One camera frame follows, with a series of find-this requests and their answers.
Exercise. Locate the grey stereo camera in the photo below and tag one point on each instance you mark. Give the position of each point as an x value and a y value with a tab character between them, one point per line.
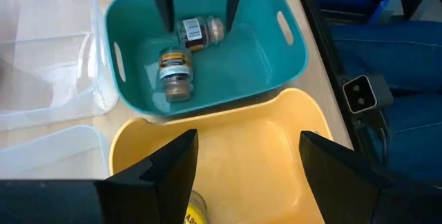
362	94

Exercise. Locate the large clear plastic bin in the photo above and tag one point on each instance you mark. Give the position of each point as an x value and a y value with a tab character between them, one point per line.
45	54

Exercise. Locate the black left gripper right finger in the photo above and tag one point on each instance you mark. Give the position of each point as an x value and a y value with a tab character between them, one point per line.
342	182

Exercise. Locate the yellow plastic bin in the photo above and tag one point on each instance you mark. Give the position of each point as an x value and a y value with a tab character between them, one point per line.
248	168

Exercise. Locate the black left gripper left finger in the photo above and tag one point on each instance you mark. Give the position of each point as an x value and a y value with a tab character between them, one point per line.
162	189

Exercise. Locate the teal plastic bin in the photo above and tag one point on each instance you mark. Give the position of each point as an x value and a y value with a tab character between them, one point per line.
241	68

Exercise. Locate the spice jar with bronze lid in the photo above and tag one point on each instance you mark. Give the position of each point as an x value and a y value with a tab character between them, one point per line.
175	73

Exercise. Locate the spice jar with barcode label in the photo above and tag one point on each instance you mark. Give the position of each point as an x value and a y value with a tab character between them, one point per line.
198	34

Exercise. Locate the spice jar with yellow lid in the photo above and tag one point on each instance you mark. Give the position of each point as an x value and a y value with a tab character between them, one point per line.
197	208

